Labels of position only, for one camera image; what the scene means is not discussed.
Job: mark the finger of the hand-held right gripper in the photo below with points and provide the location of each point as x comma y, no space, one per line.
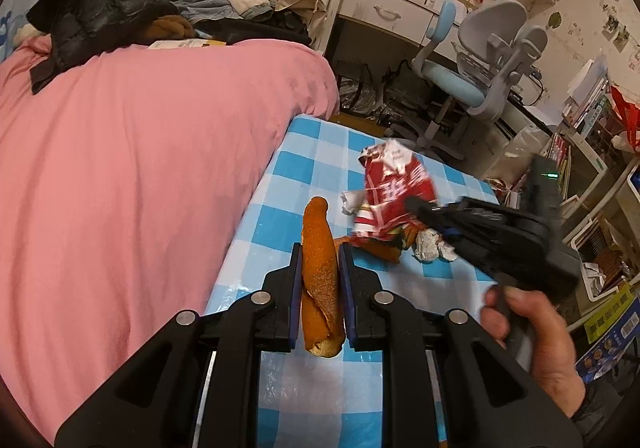
475,215
475,250

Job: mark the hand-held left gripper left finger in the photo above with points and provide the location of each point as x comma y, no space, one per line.
287,298

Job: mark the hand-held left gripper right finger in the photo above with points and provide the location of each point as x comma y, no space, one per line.
345,298

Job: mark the orange brown bread stick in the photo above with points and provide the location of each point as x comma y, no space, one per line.
320,258

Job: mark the red snack bag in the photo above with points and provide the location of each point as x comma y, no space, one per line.
395,188

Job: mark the person's right hand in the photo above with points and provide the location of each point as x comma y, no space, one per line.
545,343

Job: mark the crumpled white tissue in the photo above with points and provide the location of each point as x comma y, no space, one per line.
430,245

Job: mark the cream shelf rack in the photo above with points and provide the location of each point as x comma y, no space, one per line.
600,208

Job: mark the clear plastic bag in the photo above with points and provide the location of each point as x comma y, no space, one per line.
520,148

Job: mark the row of colourful books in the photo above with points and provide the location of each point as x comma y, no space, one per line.
560,163

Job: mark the blue printed box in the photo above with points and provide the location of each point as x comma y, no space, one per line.
610,333

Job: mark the blue white checkered tablecloth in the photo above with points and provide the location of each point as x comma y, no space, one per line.
295,168

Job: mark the red cloth bag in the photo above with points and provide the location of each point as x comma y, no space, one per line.
625,118

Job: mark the clear packaged bundles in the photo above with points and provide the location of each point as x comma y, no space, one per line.
370,93

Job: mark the upright books stack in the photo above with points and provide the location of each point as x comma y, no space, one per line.
590,93

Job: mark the grey blue office chair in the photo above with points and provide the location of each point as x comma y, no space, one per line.
480,28

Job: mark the pink blanket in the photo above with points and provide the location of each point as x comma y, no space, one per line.
125,178

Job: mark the black clothing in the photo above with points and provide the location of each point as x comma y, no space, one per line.
250,31

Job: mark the white yellow card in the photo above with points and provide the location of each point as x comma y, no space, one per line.
185,44

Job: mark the brown furry cloth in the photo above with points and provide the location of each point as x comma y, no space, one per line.
167,28

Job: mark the white fleece clothing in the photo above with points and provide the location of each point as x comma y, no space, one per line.
245,3

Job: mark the black puffy jacket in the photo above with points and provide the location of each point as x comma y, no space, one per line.
95,13

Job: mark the wall photo garland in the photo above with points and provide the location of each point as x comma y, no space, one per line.
612,26

